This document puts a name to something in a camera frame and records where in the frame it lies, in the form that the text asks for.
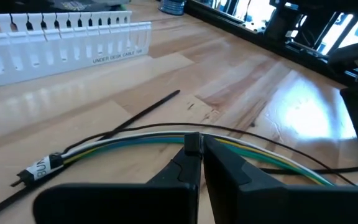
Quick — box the white slotted cable raceway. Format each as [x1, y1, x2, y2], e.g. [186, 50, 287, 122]
[0, 11, 152, 91]

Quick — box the yellow cable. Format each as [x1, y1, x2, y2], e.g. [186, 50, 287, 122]
[62, 133, 335, 187]

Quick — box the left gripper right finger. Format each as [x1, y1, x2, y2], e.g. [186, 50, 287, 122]
[202, 134, 358, 224]

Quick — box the white cable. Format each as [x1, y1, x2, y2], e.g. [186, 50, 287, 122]
[61, 130, 337, 187]

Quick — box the thin black cable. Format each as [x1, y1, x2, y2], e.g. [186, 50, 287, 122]
[61, 122, 357, 187]

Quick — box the black zip tie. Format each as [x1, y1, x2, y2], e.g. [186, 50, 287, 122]
[0, 89, 181, 223]

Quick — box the white printed cable label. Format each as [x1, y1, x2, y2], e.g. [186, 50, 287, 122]
[25, 154, 55, 182]

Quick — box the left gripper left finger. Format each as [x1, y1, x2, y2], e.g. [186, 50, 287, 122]
[32, 149, 203, 224]

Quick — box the blue cable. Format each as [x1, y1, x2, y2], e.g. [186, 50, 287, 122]
[98, 136, 186, 150]

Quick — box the black grey work glove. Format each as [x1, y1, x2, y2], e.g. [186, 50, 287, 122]
[50, 0, 131, 13]

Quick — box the green cable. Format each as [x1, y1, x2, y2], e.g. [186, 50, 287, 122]
[73, 136, 334, 187]

